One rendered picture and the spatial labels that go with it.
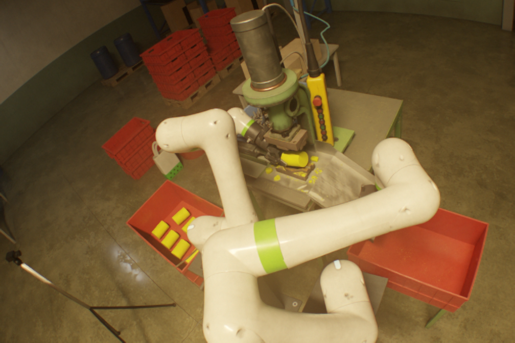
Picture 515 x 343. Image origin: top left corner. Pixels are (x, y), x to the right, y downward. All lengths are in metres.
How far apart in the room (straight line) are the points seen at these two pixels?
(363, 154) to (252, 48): 0.78
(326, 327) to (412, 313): 1.40
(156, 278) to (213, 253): 2.08
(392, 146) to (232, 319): 0.50
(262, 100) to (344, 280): 0.64
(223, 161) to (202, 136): 0.10
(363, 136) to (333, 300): 0.94
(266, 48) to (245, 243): 0.63
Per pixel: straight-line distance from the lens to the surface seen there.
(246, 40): 0.96
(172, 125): 0.96
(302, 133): 1.20
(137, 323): 2.61
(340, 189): 1.33
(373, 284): 1.13
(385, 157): 0.69
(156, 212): 1.98
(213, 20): 4.99
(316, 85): 1.26
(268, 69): 1.00
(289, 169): 1.32
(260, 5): 7.31
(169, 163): 3.27
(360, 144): 1.51
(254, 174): 1.42
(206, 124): 0.89
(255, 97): 1.01
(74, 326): 3.14
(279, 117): 1.12
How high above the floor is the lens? 1.98
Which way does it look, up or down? 39 degrees down
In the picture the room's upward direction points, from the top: 22 degrees counter-clockwise
